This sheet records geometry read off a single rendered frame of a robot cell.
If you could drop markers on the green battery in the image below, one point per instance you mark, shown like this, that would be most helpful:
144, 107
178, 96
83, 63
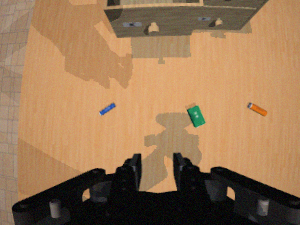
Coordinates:
196, 116

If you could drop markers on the blue battery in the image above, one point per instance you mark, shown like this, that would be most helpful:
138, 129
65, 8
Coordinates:
107, 109

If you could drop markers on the orange battery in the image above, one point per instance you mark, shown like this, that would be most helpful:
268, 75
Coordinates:
257, 109

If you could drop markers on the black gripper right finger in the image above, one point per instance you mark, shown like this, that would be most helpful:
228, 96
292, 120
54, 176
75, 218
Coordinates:
254, 200

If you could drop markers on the wooden chest of drawers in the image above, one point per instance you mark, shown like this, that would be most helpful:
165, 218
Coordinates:
257, 9

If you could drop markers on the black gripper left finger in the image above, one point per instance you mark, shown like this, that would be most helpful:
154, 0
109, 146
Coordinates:
63, 202

